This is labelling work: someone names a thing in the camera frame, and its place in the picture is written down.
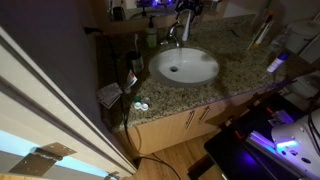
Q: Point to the metal sink drain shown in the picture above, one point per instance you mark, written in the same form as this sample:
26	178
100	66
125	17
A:
174	68

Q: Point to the metal toothbrush cup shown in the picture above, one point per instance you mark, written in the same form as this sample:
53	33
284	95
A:
135	61

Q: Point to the chrome faucet with handle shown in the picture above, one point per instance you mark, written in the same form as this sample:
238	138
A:
178	32

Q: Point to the wooden vanity cabinet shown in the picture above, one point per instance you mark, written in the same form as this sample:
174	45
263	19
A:
168	131

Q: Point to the wall mirror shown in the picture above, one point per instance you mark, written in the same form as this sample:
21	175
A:
127	10

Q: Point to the white red toothpaste tube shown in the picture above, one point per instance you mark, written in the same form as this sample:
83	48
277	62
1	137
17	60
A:
131	80

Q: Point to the green soap pump bottle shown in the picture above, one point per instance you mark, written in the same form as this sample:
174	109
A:
151	33

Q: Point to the white yellow contact lens case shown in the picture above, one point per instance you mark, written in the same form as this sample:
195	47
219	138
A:
142	106

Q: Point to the green lens case cap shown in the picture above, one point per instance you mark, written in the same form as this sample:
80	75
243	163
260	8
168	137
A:
137	99

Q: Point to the white toothbrush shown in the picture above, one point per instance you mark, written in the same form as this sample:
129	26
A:
136	43

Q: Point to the right cabinet door handle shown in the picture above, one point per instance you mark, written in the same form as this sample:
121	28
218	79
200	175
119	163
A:
203	116

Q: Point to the left cabinet door handle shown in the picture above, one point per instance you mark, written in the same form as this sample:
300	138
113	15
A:
190	118

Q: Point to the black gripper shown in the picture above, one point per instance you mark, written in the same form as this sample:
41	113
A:
196	6

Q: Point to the cabinet door handle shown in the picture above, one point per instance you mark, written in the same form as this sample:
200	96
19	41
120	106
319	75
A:
203	116
190	118

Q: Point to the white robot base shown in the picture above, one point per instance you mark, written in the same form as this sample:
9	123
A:
294	143

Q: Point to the white tube orange cap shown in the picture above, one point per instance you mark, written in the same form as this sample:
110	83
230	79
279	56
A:
264	31

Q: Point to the white oval sink basin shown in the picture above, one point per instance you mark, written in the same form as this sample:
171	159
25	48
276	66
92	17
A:
196	67

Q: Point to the white door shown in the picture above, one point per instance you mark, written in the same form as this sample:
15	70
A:
35	109

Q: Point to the metal door hinge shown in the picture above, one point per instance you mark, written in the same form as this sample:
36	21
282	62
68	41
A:
38	162

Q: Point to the black robot cart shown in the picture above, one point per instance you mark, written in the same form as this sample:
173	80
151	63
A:
245	149

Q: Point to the black hairpin on counter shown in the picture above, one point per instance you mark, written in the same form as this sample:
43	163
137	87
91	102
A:
235	33

